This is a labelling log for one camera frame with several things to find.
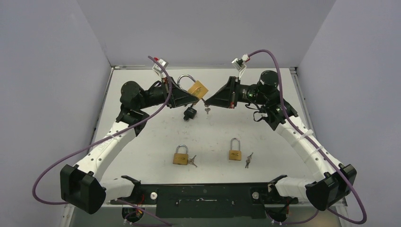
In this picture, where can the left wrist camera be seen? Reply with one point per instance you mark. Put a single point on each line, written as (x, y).
(159, 66)

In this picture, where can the black padlock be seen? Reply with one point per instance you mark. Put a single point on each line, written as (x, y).
(189, 114)

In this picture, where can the aluminium frame rail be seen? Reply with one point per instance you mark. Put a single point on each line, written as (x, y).
(144, 67)

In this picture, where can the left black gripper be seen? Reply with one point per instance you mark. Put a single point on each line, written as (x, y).
(180, 97)

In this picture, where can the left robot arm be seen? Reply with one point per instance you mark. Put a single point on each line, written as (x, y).
(82, 184)

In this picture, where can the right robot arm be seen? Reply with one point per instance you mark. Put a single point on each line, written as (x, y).
(329, 175)

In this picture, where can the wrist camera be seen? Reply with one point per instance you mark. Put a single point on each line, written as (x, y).
(240, 65)
(159, 66)

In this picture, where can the brass padlock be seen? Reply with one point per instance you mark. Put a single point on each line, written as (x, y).
(181, 158)
(197, 89)
(235, 154)

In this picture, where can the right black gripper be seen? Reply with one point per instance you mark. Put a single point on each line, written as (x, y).
(234, 92)

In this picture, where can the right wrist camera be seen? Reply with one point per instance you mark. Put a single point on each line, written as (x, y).
(240, 65)

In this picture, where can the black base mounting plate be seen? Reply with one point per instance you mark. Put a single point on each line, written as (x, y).
(212, 200)

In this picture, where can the keys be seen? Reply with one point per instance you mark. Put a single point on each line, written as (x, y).
(248, 160)
(207, 108)
(190, 161)

